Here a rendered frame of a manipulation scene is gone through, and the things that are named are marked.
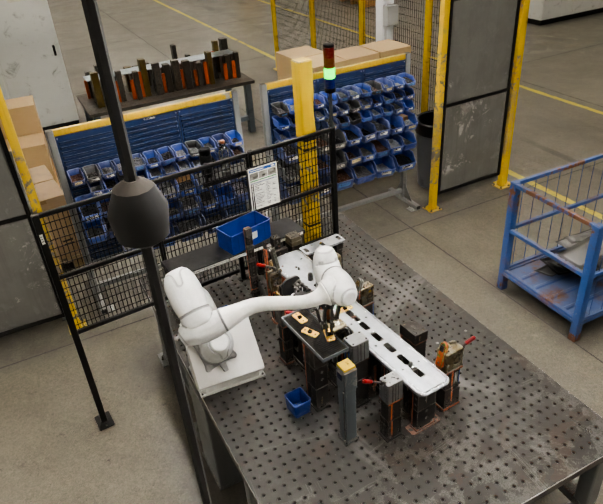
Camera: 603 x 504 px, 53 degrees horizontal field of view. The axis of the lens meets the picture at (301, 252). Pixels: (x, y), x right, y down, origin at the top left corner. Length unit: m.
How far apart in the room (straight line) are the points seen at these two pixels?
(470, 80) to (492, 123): 0.60
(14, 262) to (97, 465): 1.62
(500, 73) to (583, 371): 2.96
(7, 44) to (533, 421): 7.89
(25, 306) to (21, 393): 0.67
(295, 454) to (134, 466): 1.35
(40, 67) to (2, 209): 4.88
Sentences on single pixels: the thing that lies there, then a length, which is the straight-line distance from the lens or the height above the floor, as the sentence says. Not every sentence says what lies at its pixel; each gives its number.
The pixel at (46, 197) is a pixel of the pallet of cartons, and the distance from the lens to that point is 5.66.
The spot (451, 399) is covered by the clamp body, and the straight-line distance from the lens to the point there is 3.14.
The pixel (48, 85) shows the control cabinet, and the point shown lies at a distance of 9.38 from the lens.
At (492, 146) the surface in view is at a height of 0.49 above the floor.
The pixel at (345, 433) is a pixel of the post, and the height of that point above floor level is 0.76.
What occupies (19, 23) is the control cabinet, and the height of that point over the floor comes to 1.50.
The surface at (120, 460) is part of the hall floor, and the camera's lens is 4.09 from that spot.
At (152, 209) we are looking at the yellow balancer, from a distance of 0.29.
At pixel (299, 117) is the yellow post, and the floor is 1.65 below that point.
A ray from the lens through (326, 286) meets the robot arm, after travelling 2.36.
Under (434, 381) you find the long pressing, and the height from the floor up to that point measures 1.00.
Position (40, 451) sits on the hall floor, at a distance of 4.34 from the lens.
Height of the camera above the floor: 2.99
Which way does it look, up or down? 32 degrees down
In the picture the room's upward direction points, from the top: 4 degrees counter-clockwise
